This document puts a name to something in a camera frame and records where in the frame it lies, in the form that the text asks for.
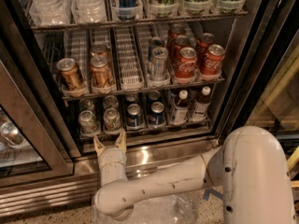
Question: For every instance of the front right coca-cola can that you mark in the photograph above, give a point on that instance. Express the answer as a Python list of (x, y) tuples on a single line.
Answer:
[(211, 64)]

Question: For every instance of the clear water bottle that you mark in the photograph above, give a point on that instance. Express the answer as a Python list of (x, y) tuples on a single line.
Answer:
[(50, 12), (89, 11)]

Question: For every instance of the rear right coca-cola can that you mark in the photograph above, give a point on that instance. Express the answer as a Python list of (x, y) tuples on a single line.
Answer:
[(203, 42)]

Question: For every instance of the rear silver can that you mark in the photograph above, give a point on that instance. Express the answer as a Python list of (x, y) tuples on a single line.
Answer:
[(154, 42)]

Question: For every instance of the empty white can track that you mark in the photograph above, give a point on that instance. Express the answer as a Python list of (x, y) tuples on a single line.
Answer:
[(130, 71)]

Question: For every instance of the rear left coca-cola can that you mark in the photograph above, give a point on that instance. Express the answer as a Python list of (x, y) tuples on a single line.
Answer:
[(175, 30)]

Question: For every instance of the front right pepsi can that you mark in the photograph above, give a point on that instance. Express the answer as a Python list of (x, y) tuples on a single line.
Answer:
[(156, 114)]

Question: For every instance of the blue tape cross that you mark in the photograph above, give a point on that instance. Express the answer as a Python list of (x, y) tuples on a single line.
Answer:
[(212, 192)]

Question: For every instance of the wheeled yellow black stand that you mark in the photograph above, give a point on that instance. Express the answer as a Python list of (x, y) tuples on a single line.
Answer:
[(293, 166)]

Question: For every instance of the top wire shelf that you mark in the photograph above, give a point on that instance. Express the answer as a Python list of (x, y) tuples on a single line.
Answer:
[(136, 22)]

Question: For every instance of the right glass fridge door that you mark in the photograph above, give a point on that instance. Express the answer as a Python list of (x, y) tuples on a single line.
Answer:
[(264, 89)]

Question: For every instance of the left white-capped juice bottle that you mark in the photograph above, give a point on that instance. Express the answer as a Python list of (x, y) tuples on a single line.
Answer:
[(179, 108)]

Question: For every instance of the middle wire shelf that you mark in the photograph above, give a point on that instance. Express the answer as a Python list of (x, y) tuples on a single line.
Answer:
[(169, 83)]

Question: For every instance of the rear gold can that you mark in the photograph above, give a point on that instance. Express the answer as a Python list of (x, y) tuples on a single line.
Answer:
[(100, 49)]

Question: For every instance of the red bull can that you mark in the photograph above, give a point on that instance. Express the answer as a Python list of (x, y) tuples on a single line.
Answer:
[(126, 9)]

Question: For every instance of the right clear water bottle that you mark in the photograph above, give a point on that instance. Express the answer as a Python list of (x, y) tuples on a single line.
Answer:
[(89, 11)]

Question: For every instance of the pepsi can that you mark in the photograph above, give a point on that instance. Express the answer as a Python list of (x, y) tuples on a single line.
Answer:
[(133, 116), (153, 96), (131, 98), (156, 114)]

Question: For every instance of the coca-cola can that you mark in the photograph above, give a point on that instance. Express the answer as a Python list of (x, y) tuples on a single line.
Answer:
[(185, 63), (177, 43), (211, 64), (175, 30), (203, 42)]

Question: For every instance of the right white-capped juice bottle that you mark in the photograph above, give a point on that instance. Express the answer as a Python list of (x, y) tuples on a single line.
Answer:
[(200, 104)]

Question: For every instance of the wire shelf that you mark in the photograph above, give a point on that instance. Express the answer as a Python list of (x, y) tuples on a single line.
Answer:
[(168, 130), (136, 22), (169, 83)]

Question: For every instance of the gold can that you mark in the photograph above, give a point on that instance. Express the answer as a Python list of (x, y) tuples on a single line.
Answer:
[(102, 71), (100, 49), (70, 74)]

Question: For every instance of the front gold can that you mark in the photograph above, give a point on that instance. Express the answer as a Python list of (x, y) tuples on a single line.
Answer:
[(102, 71)]

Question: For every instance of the front left coca-cola can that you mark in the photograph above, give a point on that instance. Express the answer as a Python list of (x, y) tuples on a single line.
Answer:
[(185, 63)]

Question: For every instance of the steel fridge base grille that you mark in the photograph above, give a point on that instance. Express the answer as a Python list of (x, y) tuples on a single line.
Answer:
[(85, 181)]

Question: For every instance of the silver can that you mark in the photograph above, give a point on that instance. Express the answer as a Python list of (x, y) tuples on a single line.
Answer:
[(158, 63), (154, 42)]

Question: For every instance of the left clear water bottle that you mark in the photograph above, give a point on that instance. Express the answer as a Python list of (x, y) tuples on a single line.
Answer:
[(50, 12)]

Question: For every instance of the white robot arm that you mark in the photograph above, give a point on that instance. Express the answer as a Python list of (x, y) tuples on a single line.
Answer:
[(250, 166)]

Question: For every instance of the front left pepsi can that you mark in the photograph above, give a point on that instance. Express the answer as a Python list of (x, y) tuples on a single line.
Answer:
[(133, 116)]

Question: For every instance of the left gold can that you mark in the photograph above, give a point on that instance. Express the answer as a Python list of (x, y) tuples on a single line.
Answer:
[(70, 74)]

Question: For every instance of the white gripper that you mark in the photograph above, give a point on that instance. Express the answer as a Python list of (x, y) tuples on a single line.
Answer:
[(112, 157)]

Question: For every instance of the rear right pepsi can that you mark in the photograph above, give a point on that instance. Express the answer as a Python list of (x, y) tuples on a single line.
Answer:
[(153, 96)]

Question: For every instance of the front silver can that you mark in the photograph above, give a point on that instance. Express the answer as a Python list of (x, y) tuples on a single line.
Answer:
[(158, 63)]

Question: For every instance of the bottom wire shelf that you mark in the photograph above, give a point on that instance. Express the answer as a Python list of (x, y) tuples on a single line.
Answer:
[(168, 130)]

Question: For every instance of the white-capped juice bottle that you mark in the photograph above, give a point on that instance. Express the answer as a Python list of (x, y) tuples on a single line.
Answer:
[(200, 104), (179, 108)]

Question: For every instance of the middle left coca-cola can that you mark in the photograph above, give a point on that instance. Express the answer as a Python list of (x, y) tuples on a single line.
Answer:
[(177, 43)]

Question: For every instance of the open glass fridge door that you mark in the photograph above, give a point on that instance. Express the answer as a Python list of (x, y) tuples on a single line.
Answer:
[(24, 111)]

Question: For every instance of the rear left pepsi can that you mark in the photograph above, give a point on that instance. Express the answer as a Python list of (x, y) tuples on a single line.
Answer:
[(131, 98)]

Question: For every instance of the clear plastic bin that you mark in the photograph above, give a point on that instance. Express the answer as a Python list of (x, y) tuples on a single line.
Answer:
[(172, 209)]

